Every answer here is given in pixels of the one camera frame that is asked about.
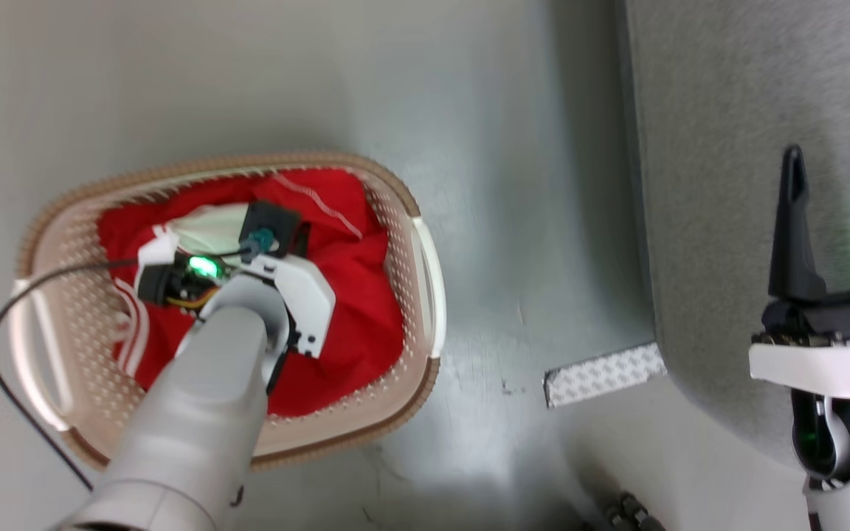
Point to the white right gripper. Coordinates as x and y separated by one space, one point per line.
823 365

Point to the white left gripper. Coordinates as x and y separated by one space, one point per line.
303 295

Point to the red and white garment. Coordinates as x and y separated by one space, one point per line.
355 295

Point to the dark robot base part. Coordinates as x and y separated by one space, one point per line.
631 512

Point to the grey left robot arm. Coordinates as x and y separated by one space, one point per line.
196 413

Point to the beige perforated plastic laundry basket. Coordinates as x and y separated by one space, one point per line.
395 221

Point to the grey fabric sofa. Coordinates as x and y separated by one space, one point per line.
705 147

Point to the white patterned floor strip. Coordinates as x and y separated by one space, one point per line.
602 375

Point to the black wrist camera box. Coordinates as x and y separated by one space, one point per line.
271 220

